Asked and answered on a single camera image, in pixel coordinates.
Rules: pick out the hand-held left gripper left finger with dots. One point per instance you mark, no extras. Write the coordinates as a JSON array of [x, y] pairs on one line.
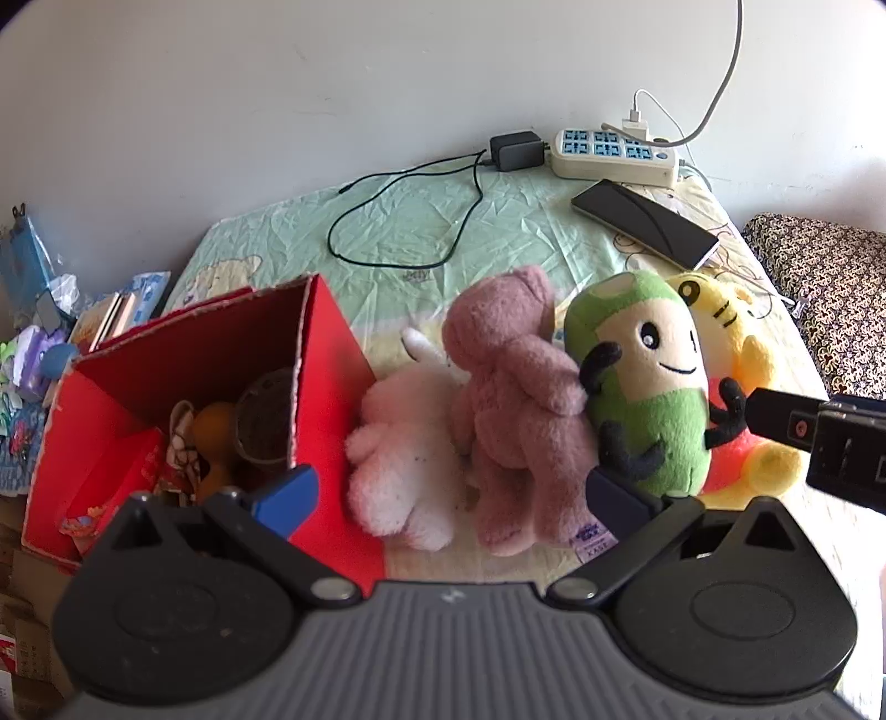
[[287, 497]]

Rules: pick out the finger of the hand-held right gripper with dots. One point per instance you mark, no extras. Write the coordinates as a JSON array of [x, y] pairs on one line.
[[779, 419]]

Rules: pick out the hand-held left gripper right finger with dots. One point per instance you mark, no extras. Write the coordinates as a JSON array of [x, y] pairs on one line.
[[616, 504]]

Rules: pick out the green plush toy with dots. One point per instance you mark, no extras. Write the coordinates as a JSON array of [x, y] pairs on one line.
[[644, 408]]

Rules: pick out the small white plush rabbit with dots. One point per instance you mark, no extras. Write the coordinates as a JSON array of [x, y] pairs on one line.
[[401, 471]]

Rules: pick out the yellow plush tiger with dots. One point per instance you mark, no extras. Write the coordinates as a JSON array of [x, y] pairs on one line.
[[727, 311]]

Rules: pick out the pink plush bear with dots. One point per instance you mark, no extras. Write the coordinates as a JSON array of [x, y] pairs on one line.
[[512, 388]]

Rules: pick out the red cardboard box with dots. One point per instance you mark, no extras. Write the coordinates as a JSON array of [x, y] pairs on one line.
[[332, 346]]

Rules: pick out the orange toy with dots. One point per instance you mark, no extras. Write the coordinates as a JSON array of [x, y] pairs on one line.
[[214, 426]]

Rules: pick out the clear plastic clip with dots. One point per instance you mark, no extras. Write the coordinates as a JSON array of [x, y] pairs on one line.
[[797, 304]]

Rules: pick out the floral cloth pouch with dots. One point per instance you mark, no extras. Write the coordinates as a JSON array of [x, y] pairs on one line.
[[178, 450]]

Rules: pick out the patterned brown stool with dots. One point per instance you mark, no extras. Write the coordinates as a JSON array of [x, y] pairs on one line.
[[830, 291]]

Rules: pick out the black smartphone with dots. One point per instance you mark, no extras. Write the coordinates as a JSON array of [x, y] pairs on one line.
[[644, 221]]

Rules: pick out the blue printed packet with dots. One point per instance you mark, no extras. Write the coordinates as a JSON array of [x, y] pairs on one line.
[[149, 287]]

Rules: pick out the stack of books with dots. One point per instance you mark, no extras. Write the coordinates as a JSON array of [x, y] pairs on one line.
[[97, 322]]

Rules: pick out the blue oval case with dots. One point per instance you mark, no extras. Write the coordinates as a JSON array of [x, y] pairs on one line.
[[61, 358]]

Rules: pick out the cardboard boxes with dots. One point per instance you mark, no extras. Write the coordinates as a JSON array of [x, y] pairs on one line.
[[21, 623]]

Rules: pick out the cartoon print bed sheet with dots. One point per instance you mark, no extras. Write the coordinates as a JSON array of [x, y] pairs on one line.
[[526, 221]]

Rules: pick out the purple tissue pack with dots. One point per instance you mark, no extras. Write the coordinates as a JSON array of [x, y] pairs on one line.
[[31, 346]]

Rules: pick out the white crumpled plastic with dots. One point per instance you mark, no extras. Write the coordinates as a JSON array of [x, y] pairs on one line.
[[69, 289]]

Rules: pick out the white power strip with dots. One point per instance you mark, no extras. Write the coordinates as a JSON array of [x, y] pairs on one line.
[[595, 166]]

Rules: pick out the white USB charger plug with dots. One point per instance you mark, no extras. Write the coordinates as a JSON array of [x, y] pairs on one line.
[[635, 128]]

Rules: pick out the blue plastic bag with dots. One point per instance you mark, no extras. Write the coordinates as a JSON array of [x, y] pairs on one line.
[[28, 263]]

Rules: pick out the black power adapter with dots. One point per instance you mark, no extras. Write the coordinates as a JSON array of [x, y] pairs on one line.
[[516, 151]]

